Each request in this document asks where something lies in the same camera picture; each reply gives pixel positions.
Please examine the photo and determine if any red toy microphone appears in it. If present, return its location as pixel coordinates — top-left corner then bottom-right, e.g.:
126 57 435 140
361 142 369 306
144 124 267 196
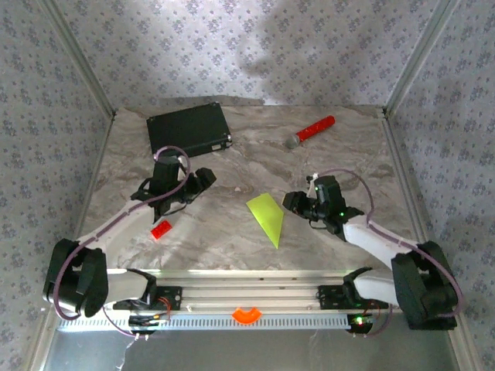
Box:
285 114 336 150

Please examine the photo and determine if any controller board with LED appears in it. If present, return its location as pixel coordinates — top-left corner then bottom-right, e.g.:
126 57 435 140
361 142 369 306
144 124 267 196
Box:
346 313 376 334

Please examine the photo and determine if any black controller board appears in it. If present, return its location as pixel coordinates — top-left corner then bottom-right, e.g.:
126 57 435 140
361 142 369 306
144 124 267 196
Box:
128 315 171 335

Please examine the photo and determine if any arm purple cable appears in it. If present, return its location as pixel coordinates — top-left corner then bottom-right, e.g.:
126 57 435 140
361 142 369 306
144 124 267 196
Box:
316 168 464 338
52 145 191 341

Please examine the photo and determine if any black hard case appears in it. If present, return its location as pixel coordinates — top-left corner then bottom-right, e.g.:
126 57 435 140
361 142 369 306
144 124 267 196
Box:
145 101 234 162

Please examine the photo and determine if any orange semicircle plastic piece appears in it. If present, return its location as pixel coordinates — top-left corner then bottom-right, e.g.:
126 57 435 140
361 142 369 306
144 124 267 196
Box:
230 307 263 326

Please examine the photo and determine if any grey slotted cable duct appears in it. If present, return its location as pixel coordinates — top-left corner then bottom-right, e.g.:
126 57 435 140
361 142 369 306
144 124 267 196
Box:
57 313 351 332

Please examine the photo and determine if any grey sheet metal panel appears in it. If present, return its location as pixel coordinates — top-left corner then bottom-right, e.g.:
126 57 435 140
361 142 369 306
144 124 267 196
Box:
42 328 461 371

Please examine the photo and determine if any aluminium side rail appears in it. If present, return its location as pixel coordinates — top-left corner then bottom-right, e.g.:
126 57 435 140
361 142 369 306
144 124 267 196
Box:
57 111 117 283
380 109 442 281

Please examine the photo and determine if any red toy brick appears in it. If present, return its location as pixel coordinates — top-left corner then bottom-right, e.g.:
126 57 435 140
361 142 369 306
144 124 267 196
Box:
150 219 174 240

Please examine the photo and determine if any black plastic bracket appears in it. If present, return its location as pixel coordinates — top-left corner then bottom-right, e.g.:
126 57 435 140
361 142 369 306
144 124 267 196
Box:
404 315 459 332

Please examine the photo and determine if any aluminium corner post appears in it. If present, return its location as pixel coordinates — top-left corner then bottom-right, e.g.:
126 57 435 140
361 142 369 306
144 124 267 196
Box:
381 0 462 116
38 0 117 119

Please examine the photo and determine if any yellow-green paper sheet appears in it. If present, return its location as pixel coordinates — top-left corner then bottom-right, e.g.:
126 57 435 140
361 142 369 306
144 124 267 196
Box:
245 192 285 250

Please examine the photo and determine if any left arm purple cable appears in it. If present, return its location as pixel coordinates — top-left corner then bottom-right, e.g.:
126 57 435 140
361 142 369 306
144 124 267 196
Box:
52 145 191 341

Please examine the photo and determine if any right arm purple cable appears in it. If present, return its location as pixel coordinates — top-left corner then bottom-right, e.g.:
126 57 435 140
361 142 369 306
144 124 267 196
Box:
316 168 464 338

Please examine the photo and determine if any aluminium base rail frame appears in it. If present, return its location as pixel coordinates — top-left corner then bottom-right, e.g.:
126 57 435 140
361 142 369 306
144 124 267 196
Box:
43 268 463 314

